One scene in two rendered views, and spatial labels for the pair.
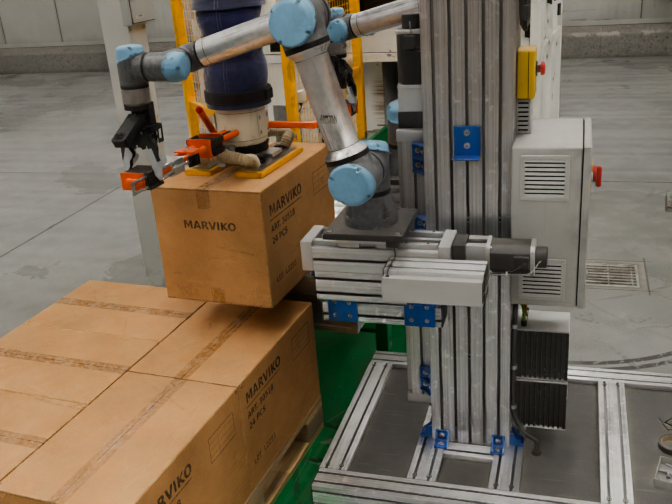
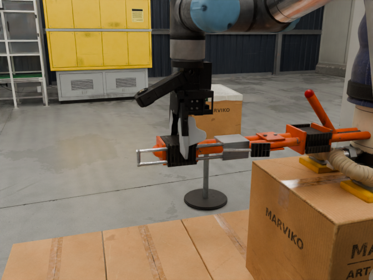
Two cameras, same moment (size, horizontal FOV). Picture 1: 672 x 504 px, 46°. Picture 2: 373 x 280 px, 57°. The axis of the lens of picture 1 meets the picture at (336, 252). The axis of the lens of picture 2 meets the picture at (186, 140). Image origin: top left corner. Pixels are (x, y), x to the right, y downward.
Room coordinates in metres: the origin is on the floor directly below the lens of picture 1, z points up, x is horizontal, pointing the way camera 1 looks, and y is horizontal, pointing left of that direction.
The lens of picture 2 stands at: (1.66, -0.09, 1.46)
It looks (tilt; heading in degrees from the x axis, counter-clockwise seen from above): 17 degrees down; 51
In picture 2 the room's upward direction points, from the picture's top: straight up
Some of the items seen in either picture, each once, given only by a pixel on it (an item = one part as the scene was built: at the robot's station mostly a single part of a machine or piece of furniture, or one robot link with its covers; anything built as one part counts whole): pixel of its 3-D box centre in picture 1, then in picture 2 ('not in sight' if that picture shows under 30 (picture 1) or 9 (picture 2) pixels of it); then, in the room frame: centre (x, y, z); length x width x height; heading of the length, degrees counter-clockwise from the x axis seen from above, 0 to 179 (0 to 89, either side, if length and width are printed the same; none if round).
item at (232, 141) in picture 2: (169, 166); (231, 146); (2.24, 0.47, 1.20); 0.07 x 0.07 x 0.04; 67
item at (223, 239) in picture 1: (252, 217); (366, 234); (2.67, 0.29, 0.87); 0.60 x 0.40 x 0.40; 158
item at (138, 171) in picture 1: (141, 177); (176, 148); (2.12, 0.52, 1.20); 0.08 x 0.07 x 0.05; 157
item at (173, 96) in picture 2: (142, 125); (190, 88); (2.14, 0.50, 1.35); 0.09 x 0.08 x 0.12; 158
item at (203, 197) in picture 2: not in sight; (206, 169); (3.59, 2.05, 0.31); 0.40 x 0.40 x 0.62
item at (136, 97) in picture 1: (135, 96); (187, 50); (2.14, 0.51, 1.43); 0.08 x 0.08 x 0.05
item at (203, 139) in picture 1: (205, 145); (307, 138); (2.44, 0.38, 1.20); 0.10 x 0.08 x 0.06; 67
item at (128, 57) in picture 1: (132, 66); (188, 11); (2.14, 0.50, 1.51); 0.09 x 0.08 x 0.11; 73
